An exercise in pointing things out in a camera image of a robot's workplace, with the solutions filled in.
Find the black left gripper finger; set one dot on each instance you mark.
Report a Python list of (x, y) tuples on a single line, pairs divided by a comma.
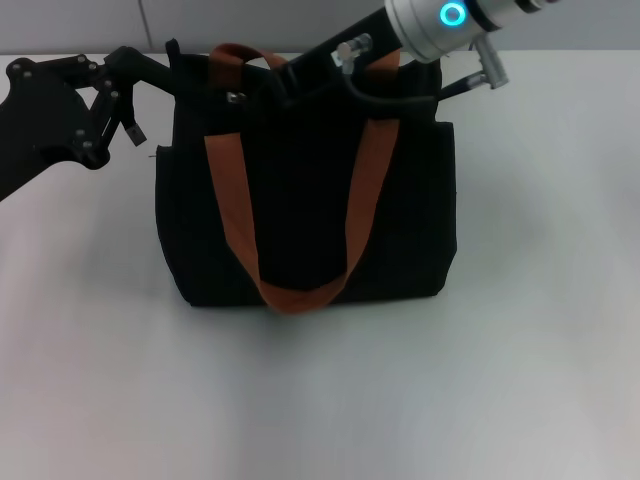
[(112, 112), (132, 65)]

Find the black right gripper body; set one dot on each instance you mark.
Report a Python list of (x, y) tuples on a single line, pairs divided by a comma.
[(370, 37)]

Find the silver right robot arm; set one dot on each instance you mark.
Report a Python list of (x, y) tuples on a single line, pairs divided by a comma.
[(430, 25)]

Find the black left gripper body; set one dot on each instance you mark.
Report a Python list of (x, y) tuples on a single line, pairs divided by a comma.
[(40, 115)]

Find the silver zipper pull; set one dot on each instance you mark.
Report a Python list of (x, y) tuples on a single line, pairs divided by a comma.
[(236, 98)]

